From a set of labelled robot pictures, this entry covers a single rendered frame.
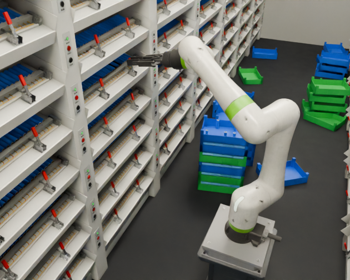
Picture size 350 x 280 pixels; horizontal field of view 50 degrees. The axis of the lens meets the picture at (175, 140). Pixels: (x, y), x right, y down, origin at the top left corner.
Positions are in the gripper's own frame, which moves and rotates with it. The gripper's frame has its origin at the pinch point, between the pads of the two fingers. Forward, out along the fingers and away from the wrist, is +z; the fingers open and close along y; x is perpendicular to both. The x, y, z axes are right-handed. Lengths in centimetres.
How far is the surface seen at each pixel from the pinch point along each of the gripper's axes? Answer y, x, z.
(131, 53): 15.5, -0.7, 10.2
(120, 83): -11.6, -6.8, 3.4
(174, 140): 60, -82, 19
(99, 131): -28.2, -23.7, 10.3
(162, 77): 40.9, -24.7, 8.6
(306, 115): 161, -111, -63
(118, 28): -3.0, 16.8, 3.0
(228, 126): 56, -67, -24
